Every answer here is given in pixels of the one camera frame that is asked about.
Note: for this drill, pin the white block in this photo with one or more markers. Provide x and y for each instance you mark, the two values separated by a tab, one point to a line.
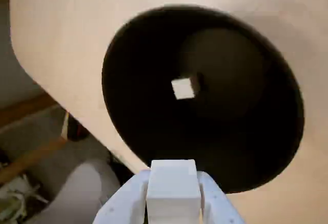
183	88
174	190

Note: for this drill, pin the white rounded seat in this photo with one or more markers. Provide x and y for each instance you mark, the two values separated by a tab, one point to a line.
77	190

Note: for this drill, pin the black pot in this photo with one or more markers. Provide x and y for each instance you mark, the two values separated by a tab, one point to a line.
230	131

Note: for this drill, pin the white green clutter item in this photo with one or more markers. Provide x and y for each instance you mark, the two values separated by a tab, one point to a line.
15	198

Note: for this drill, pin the wooden furniture frame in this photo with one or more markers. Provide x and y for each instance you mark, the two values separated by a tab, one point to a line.
30	158

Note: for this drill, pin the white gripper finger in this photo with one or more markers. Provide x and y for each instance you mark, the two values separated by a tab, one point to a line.
217	206
123	203

